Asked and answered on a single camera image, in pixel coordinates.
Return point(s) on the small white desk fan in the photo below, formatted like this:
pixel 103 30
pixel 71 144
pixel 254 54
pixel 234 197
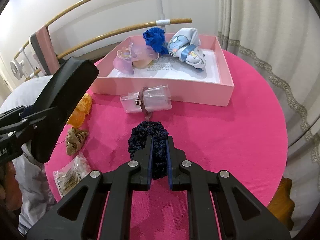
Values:
pixel 17 68

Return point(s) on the dark navy knitted scrunchie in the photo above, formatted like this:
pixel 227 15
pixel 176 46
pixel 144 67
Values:
pixel 137 141

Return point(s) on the light blue cartoon print cloth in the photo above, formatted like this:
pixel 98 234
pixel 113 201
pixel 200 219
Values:
pixel 185 45

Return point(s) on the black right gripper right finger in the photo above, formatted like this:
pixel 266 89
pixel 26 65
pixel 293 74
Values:
pixel 219 206

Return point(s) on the beige satin scrunchie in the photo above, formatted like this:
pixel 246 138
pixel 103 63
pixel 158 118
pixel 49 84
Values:
pixel 75 140

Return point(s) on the person's left hand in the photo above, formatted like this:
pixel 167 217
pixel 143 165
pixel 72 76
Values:
pixel 10 191

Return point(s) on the cream curtain with lace trim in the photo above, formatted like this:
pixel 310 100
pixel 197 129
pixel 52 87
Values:
pixel 280 39

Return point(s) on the bag of cotton swabs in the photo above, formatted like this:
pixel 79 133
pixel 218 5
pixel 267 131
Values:
pixel 69 176

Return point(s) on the lilac organza scrunchie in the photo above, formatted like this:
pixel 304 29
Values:
pixel 134 57

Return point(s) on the royal blue fuzzy cloth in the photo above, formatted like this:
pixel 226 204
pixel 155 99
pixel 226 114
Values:
pixel 155 38

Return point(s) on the grey white pillow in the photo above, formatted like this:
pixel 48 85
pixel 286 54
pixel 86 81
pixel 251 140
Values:
pixel 37 197

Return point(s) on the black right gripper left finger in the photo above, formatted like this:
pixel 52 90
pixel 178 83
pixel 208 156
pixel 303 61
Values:
pixel 99 207

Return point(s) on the yellow crochet toy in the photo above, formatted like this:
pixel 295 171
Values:
pixel 79 114

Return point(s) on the pink rectangular storage box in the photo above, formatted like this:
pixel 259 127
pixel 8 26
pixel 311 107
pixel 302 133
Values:
pixel 217 94

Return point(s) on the clear plastic bags bundle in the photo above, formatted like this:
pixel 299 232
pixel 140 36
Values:
pixel 147 101

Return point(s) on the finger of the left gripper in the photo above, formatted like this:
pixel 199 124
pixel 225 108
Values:
pixel 16 114
pixel 28 124

